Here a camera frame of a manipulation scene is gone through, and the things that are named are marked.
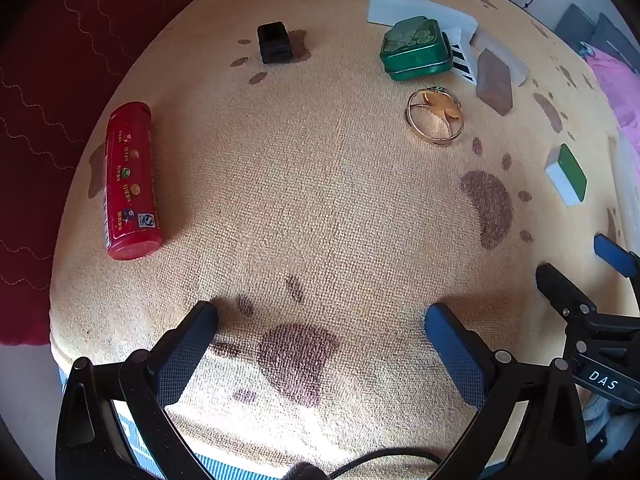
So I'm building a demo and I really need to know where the brown wood block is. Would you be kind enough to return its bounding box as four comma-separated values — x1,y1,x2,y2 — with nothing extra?
475,49,514,113

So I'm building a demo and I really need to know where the gold ring keychain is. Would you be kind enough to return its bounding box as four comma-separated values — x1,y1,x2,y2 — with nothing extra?
405,86,463,148

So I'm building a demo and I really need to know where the light wood block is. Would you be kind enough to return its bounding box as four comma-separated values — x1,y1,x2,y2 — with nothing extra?
470,29,531,87

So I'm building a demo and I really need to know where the yellow paw print blanket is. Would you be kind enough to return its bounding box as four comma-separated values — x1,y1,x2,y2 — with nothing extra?
49,0,640,476

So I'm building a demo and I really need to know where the black white striped block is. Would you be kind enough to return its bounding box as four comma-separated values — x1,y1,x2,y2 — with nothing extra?
442,27,481,83

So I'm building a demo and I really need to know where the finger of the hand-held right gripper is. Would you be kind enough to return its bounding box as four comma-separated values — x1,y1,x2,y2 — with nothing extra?
536,262,640,366
594,234,640,278

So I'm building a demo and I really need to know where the green jar-shaped tin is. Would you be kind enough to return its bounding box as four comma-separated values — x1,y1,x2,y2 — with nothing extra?
380,17,455,82

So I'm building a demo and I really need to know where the long white block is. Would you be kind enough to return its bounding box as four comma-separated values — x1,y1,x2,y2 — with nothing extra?
367,0,433,27

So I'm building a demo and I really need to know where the thin black cable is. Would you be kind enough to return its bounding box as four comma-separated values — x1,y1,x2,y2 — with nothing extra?
327,449,443,480

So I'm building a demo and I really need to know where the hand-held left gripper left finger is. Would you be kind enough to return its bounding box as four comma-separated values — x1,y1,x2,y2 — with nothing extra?
56,301,219,480

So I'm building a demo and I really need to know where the grey blue bed frame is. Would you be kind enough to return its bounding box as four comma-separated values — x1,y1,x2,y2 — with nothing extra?
555,4,636,68

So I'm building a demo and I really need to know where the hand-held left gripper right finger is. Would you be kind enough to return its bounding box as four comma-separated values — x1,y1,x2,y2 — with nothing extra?
424,302,588,480

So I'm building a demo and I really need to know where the pink dotted quilt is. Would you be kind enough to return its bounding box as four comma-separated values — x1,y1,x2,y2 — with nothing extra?
585,52,640,133

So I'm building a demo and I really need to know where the green white tile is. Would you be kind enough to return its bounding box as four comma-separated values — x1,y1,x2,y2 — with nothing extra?
545,143,587,207

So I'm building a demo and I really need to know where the red candy tube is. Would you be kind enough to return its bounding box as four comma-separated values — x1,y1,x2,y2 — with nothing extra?
102,101,162,261

